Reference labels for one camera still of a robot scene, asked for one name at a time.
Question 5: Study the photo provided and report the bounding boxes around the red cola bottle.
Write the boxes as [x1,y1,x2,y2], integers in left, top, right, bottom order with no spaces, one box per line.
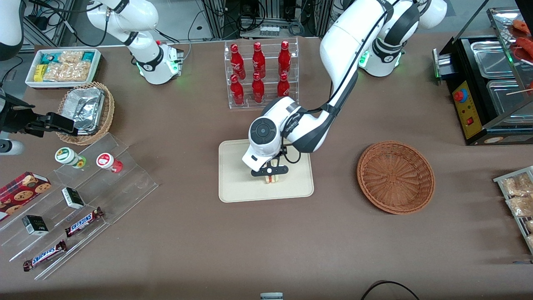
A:
[278,40,292,77]
[230,74,245,106]
[230,43,247,80]
[276,72,291,99]
[251,72,265,104]
[252,42,267,79]

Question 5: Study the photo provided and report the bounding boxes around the green lid yoghurt cup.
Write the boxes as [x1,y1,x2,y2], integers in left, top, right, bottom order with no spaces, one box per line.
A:
[55,147,87,169]

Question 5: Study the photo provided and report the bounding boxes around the beige plastic tray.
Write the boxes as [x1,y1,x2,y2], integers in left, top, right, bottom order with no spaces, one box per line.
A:
[219,135,315,203]

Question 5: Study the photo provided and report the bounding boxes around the clear acrylic bottle rack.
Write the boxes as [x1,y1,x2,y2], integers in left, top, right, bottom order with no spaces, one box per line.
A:
[224,37,300,110]

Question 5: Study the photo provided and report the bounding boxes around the white rectangular snack bin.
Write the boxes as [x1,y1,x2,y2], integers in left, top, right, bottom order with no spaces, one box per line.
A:
[25,48,102,89]

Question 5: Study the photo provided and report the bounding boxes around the red plaid cookie box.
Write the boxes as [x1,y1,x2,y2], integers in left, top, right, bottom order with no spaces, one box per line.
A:
[0,171,52,222]

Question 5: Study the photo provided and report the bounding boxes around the small rice cracker bag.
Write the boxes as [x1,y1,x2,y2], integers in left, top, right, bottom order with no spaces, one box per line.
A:
[58,50,85,64]

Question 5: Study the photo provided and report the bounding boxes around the large rice cracker bag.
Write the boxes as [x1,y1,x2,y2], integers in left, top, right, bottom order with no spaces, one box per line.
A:
[43,61,91,82]

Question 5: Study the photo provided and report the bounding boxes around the clear bag of pastry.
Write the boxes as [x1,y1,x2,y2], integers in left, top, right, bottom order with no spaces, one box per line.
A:
[501,172,533,197]
[505,196,533,218]

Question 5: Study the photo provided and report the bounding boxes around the black cable loop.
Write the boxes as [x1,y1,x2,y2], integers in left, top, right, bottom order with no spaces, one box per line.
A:
[360,280,421,300]

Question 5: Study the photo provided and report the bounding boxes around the tray of packaged crackers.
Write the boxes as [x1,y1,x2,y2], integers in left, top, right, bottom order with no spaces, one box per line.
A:
[493,165,533,255]

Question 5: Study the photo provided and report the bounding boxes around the small black carton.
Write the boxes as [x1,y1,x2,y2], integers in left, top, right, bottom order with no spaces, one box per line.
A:
[21,215,50,236]
[61,187,85,210]

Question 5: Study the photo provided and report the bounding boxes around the red lid yoghurt cup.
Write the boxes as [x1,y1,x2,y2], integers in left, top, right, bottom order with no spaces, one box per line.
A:
[96,152,124,174]

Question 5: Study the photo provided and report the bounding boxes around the black food warmer machine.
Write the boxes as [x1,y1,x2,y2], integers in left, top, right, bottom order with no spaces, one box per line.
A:
[432,6,533,146]

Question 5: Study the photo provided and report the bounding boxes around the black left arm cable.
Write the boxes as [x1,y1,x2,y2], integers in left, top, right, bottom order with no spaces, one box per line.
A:
[278,6,394,165]

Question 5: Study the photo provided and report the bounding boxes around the light wicker basket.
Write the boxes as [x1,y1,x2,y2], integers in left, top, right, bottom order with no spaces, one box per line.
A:
[56,81,115,146]

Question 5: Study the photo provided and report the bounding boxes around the red sausage on skewer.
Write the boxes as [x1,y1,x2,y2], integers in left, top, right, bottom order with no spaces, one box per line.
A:
[514,37,533,64]
[512,19,532,36]

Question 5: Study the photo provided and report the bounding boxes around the aluminium foil container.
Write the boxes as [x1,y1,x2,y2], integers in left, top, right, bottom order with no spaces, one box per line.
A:
[62,87,105,136]

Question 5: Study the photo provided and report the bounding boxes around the clear acrylic stepped stand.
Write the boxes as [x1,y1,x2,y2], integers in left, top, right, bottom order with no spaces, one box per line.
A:
[0,132,159,281]

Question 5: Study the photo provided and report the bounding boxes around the snickers chocolate bar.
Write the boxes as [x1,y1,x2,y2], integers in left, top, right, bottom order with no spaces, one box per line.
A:
[64,207,105,238]
[22,240,67,273]

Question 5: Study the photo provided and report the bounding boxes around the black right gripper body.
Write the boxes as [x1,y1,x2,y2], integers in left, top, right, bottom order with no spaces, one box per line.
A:
[0,97,50,138]

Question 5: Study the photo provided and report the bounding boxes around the round brown wicker basket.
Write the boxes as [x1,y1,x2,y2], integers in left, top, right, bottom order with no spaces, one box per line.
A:
[357,141,436,215]

